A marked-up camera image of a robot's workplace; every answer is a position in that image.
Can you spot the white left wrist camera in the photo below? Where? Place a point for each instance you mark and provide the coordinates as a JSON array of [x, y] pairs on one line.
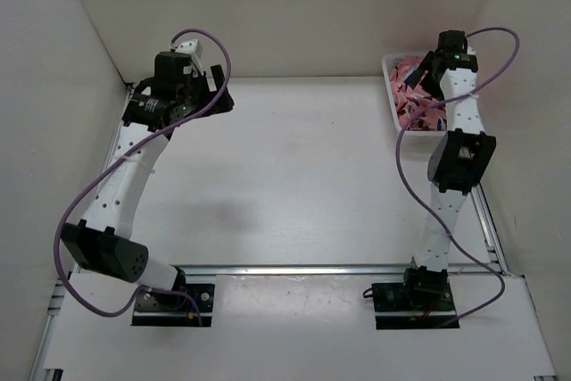
[[192, 47]]

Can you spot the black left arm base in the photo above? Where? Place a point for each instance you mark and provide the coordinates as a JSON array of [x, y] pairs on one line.
[[163, 310]]

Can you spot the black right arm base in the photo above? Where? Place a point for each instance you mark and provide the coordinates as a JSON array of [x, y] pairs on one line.
[[397, 308]]

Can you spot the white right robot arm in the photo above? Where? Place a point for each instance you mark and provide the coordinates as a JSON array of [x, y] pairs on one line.
[[458, 162]]

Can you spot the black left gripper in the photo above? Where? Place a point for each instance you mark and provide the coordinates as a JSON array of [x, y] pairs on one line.
[[200, 79]]

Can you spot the white plastic mesh basket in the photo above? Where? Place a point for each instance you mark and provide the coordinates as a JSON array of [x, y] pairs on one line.
[[401, 91]]

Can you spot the aluminium table frame rail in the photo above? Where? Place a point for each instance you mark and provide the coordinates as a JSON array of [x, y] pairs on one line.
[[291, 206]]

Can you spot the pink shark print shorts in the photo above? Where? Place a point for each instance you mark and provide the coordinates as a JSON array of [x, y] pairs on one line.
[[412, 95]]

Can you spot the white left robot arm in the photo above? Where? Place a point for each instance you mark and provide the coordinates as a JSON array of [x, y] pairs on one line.
[[101, 241]]

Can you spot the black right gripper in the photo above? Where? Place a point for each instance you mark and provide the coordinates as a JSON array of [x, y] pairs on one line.
[[427, 65]]

